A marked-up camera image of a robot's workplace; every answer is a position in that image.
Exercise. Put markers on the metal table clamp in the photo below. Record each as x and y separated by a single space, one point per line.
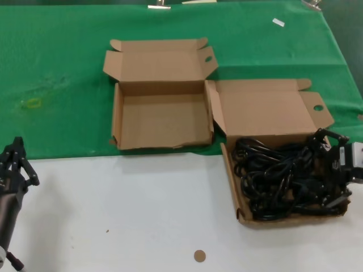
312 4
159 5

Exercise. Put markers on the green tablecloth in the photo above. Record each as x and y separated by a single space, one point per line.
71 56

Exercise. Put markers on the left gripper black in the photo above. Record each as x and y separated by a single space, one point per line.
11 182

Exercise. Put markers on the round brown cardboard disc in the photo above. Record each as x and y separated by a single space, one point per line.
200 256

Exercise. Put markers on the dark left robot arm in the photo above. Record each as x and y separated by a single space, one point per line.
7 218

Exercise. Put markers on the white paper label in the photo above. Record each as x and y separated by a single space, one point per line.
278 22

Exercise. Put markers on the open brown cardboard box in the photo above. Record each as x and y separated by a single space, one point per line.
263 110
158 119

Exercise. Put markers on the beige flat strip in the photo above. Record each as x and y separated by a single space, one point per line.
198 1

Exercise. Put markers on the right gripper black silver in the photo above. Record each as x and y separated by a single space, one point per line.
340 164

